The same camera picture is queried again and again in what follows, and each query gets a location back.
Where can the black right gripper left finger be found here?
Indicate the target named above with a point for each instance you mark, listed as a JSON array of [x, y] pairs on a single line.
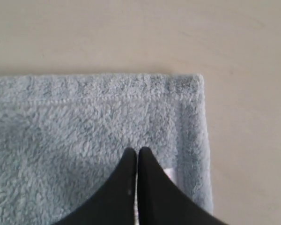
[[113, 202]]

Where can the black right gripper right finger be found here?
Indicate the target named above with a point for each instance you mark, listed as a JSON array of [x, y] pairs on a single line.
[[160, 201]]

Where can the light blue terry towel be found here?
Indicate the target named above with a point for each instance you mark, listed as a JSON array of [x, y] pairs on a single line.
[[61, 136]]

